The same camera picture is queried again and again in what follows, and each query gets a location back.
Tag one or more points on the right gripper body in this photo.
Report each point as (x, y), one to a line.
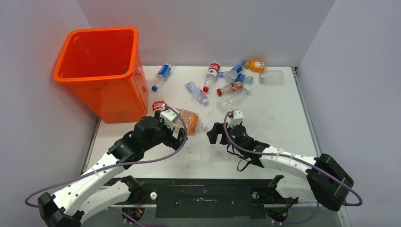
(222, 128)

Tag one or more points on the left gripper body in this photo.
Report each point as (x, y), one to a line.
(165, 134)

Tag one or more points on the large crushed orange tea bottle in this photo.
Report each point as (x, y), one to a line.
(192, 121)

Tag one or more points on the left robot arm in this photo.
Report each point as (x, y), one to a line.
(82, 198)

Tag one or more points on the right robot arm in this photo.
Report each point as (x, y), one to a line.
(317, 178)

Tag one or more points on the blue label bottle near bin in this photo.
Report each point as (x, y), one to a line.
(163, 74)

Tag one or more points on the orange plastic bin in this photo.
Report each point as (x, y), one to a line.
(91, 64)

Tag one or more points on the clear crushed bottle centre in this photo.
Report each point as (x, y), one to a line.
(232, 101)

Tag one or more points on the clear bottle red label red cap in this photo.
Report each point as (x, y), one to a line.
(158, 103)

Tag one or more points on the crushed clear water bottle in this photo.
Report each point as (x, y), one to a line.
(197, 93)

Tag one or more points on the brown label red cap bottle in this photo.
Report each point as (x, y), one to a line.
(230, 88)

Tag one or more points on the blue label bottle at back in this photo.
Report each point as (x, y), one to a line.
(231, 75)

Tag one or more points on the light blue crushed bottle back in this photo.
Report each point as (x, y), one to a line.
(241, 77)

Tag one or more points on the red white label bottle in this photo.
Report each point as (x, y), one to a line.
(211, 76)

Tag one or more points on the orange juice bottle at back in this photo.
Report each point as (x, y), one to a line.
(255, 66)

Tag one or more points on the clear wide plastic jar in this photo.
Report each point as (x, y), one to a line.
(271, 77)

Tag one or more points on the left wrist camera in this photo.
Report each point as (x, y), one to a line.
(169, 118)

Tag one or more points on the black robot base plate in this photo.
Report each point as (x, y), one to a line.
(207, 198)

